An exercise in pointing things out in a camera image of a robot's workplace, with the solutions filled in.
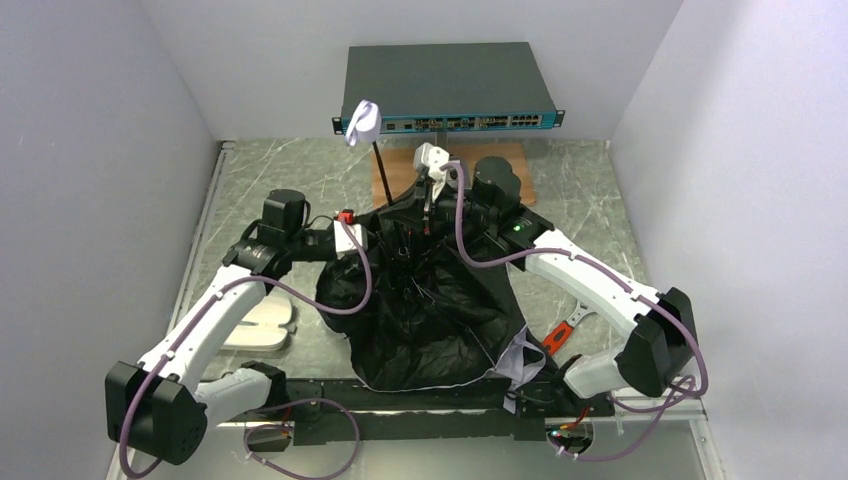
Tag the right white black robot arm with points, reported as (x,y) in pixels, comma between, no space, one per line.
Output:
(660,350)

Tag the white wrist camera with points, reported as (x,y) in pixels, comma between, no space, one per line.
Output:
(349,236)
(433,160)

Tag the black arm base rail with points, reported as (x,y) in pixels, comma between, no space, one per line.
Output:
(472,411)

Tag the red handled adjustable wrench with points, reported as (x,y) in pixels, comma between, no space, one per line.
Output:
(558,335)

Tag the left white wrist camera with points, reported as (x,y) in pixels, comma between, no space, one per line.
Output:
(349,236)

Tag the beige umbrella case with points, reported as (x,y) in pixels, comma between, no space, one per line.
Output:
(265,328)

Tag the teal grey network switch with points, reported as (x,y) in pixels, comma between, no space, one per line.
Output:
(458,87)

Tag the black folding umbrella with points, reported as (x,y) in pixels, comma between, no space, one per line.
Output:
(433,317)

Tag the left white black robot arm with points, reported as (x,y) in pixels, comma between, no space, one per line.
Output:
(158,405)

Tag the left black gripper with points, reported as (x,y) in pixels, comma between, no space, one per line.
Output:
(374,232)

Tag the wooden base board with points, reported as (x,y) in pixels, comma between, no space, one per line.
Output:
(398,165)

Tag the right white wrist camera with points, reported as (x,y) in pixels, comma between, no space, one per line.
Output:
(433,160)

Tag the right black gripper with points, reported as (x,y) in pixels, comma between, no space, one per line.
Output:
(427,201)

